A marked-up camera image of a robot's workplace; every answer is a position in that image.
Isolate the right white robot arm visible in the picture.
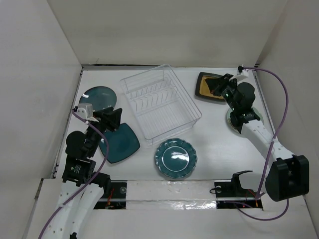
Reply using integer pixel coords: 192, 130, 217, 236
206, 71, 309, 202

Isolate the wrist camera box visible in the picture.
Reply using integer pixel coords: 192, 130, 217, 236
230, 65, 249, 81
75, 103, 93, 120

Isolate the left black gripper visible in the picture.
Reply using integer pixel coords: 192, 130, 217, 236
86, 106, 121, 156

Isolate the white wire dish rack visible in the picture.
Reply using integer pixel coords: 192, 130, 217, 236
120, 64, 202, 145

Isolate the round dark teal plate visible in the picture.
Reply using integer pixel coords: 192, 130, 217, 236
79, 86, 117, 112

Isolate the scalloped teal plate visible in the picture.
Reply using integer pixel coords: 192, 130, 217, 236
154, 138, 197, 179

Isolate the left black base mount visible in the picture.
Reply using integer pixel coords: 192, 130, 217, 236
94, 181, 127, 210

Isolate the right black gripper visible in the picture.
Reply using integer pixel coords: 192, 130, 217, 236
205, 74, 239, 112

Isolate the square black amber plate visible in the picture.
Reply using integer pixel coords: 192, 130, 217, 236
195, 72, 225, 103

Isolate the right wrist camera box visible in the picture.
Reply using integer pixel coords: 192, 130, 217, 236
230, 65, 249, 81

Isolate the square teal plate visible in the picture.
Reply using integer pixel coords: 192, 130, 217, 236
104, 123, 140, 164

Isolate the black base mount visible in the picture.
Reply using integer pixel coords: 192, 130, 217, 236
209, 170, 263, 209
94, 181, 127, 210

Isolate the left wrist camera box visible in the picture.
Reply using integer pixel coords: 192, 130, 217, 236
75, 103, 93, 120

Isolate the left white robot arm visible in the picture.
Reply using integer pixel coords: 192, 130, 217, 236
39, 104, 122, 239

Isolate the light green floral plate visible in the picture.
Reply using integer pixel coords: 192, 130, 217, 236
226, 107, 264, 133

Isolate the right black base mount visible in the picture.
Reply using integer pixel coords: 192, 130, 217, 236
209, 170, 263, 209

